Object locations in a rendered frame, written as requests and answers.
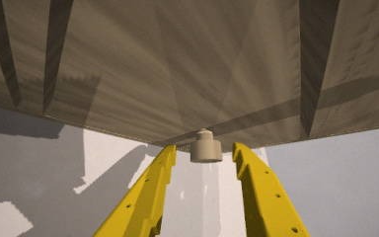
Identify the brown wooden chest of drawers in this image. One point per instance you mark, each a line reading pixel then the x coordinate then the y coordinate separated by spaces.
pixel 331 35

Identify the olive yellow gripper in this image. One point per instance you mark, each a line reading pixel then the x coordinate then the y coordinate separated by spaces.
pixel 267 208

